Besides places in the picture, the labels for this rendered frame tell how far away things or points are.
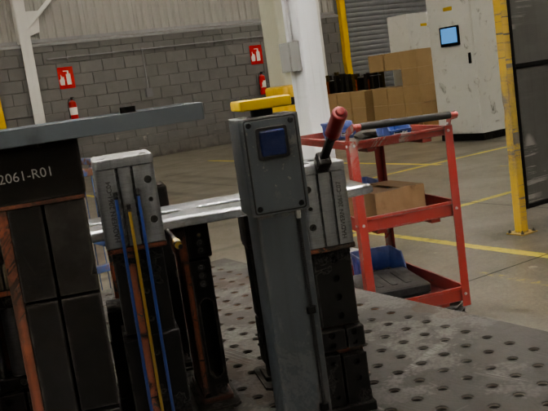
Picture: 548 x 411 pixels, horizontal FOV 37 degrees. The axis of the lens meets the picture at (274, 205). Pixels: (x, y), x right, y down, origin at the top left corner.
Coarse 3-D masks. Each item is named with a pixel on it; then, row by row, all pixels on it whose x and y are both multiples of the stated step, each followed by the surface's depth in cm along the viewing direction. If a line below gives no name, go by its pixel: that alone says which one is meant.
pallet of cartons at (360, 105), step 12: (336, 96) 1572; (348, 96) 1543; (360, 96) 1516; (372, 96) 1518; (348, 108) 1550; (360, 108) 1522; (372, 108) 1520; (348, 120) 1556; (360, 120) 1529; (372, 120) 1521
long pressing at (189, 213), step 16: (352, 192) 124; (368, 192) 125; (176, 208) 130; (192, 208) 127; (208, 208) 125; (224, 208) 120; (240, 208) 120; (96, 224) 126; (176, 224) 118; (192, 224) 119; (96, 240) 116
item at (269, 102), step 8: (272, 96) 93; (280, 96) 92; (288, 96) 92; (232, 104) 95; (240, 104) 91; (248, 104) 91; (256, 104) 91; (264, 104) 92; (272, 104) 92; (280, 104) 92; (288, 104) 92; (256, 112) 93; (264, 112) 93; (272, 112) 95
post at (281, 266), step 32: (256, 128) 91; (288, 128) 92; (256, 160) 92; (288, 160) 93; (256, 192) 92; (288, 192) 93; (256, 224) 94; (288, 224) 94; (256, 256) 97; (288, 256) 94; (288, 288) 95; (288, 320) 95; (288, 352) 96; (320, 352) 97; (288, 384) 96; (320, 384) 97
